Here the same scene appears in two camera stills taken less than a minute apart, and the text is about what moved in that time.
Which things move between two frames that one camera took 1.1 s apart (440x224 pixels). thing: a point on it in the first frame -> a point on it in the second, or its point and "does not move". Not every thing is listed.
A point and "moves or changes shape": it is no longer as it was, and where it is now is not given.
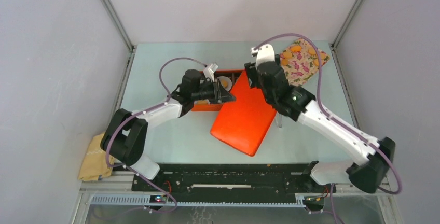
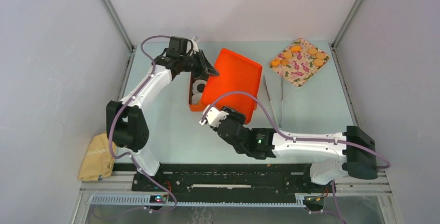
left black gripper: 223,96 -> 204,66
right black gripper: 250,76 -> 232,115
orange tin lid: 243,124 moves or changes shape
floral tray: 300,61 does not move
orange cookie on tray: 287,54 does not move
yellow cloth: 94,163 does not move
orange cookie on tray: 312,51 does not move
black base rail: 229,179 does not move
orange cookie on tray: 296,48 does not move
